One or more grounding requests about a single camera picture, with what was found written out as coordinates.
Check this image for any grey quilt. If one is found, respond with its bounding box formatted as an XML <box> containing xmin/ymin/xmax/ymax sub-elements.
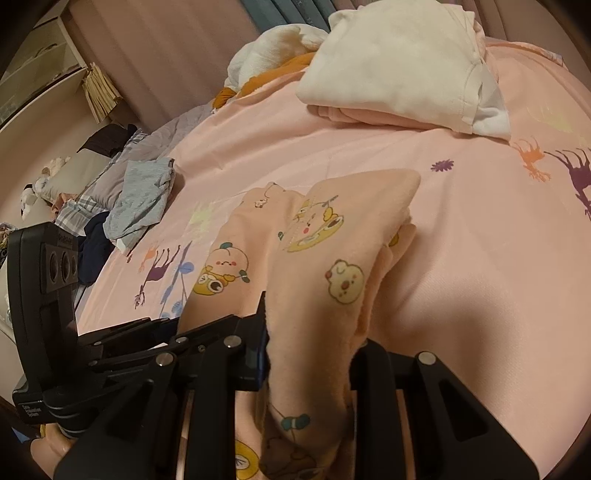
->
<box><xmin>90</xmin><ymin>103</ymin><xmax>219</xmax><ymax>214</ymax></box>

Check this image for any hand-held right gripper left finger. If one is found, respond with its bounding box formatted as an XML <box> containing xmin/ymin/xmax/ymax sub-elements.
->
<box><xmin>53</xmin><ymin>292</ymin><xmax>272</xmax><ymax>480</ymax></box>

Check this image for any beige pillow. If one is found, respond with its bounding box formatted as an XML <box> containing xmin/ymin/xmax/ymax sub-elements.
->
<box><xmin>39</xmin><ymin>148</ymin><xmax>114</xmax><ymax>205</ymax></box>

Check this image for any peach cartoon print pajama garment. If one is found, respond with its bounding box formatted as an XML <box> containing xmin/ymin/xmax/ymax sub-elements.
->
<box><xmin>178</xmin><ymin>168</ymin><xmax>422</xmax><ymax>480</ymax></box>

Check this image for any white folded cloth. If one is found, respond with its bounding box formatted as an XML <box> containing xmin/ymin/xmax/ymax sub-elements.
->
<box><xmin>295</xmin><ymin>7</ymin><xmax>485</xmax><ymax>126</ymax></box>

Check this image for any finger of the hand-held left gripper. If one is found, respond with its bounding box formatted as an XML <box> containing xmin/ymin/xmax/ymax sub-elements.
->
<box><xmin>78</xmin><ymin>318</ymin><xmax>175</xmax><ymax>352</ymax></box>
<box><xmin>90</xmin><ymin>318</ymin><xmax>242</xmax><ymax>376</ymax></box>

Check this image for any white shelf unit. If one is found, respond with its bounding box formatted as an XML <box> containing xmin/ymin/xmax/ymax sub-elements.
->
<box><xmin>0</xmin><ymin>0</ymin><xmax>89</xmax><ymax>136</ymax></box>

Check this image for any plaid cloth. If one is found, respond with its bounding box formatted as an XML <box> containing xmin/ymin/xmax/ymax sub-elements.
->
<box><xmin>54</xmin><ymin>193</ymin><xmax>112</xmax><ymax>232</ymax></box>

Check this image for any beige curtain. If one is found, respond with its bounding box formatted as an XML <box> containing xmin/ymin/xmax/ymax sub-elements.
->
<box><xmin>475</xmin><ymin>0</ymin><xmax>571</xmax><ymax>61</ymax></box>

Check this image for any white fluffy cloth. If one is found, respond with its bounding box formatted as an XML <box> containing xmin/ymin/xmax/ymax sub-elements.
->
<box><xmin>225</xmin><ymin>24</ymin><xmax>331</xmax><ymax>96</ymax></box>

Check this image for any dark navy cloth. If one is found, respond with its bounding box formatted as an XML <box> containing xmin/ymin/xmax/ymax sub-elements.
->
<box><xmin>78</xmin><ymin>213</ymin><xmax>117</xmax><ymax>286</ymax></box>

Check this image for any cream folded garment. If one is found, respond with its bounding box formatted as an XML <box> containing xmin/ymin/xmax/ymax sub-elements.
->
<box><xmin>307</xmin><ymin>0</ymin><xmax>512</xmax><ymax>141</ymax></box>

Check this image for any white plush toy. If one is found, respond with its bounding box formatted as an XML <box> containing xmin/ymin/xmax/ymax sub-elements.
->
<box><xmin>19</xmin><ymin>156</ymin><xmax>71</xmax><ymax>219</ymax></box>

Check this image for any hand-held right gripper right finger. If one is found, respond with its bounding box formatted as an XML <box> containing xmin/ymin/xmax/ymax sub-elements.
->
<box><xmin>350</xmin><ymin>340</ymin><xmax>540</xmax><ymax>480</ymax></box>

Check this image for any grey garment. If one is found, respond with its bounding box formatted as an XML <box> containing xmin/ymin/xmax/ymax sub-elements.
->
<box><xmin>102</xmin><ymin>157</ymin><xmax>177</xmax><ymax>254</ymax></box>

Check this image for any orange cloth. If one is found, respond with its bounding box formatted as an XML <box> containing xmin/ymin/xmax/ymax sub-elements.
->
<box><xmin>212</xmin><ymin>51</ymin><xmax>320</xmax><ymax>110</ymax></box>

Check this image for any dark brown cloth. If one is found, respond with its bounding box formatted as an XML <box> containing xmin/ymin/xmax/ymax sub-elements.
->
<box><xmin>78</xmin><ymin>123</ymin><xmax>140</xmax><ymax>154</ymax></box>

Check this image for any pink animal print bed sheet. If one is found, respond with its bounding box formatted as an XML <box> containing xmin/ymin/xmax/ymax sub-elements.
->
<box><xmin>74</xmin><ymin>39</ymin><xmax>591</xmax><ymax>480</ymax></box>

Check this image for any person's left hand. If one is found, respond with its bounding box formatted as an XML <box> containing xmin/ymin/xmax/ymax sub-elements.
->
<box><xmin>27</xmin><ymin>424</ymin><xmax>78</xmax><ymax>480</ymax></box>

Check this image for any teal curtain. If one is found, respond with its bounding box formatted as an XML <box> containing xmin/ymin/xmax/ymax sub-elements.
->
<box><xmin>239</xmin><ymin>0</ymin><xmax>366</xmax><ymax>27</ymax></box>

